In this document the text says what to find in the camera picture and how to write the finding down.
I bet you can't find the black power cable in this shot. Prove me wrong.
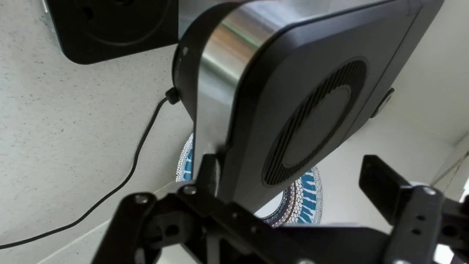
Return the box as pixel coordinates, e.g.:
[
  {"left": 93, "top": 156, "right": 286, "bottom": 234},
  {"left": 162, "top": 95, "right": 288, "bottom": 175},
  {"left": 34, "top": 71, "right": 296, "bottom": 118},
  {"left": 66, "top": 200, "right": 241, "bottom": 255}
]
[{"left": 0, "top": 86, "right": 182, "bottom": 250}]

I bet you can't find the silver black coffee machine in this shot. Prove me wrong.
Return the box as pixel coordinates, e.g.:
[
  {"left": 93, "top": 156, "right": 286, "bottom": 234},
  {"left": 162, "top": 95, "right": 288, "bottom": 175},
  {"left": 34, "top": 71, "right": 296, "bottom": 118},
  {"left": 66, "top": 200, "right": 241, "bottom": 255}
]
[{"left": 172, "top": 0, "right": 447, "bottom": 158}]

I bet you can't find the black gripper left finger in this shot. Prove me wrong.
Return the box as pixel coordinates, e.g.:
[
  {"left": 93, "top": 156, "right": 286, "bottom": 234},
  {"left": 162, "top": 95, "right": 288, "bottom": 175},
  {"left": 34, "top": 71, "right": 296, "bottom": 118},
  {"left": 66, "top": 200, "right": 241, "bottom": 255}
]
[{"left": 91, "top": 152, "right": 280, "bottom": 264}]

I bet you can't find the blue patterned plate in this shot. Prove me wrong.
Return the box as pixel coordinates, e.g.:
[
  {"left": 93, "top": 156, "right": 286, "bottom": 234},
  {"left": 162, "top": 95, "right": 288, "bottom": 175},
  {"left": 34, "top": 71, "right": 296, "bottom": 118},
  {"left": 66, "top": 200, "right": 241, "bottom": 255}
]
[{"left": 175, "top": 131, "right": 326, "bottom": 228}]

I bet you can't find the black square silver appliance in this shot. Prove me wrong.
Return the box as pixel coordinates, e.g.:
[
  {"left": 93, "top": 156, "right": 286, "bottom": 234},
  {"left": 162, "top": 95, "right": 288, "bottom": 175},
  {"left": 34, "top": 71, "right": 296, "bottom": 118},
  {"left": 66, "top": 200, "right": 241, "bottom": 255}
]
[{"left": 46, "top": 0, "right": 182, "bottom": 65}]

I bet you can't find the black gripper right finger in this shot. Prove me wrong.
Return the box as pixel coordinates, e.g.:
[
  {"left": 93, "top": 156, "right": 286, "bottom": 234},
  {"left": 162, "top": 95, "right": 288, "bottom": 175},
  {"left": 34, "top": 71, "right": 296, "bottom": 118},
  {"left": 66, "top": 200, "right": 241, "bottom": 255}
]
[{"left": 358, "top": 153, "right": 469, "bottom": 264}]

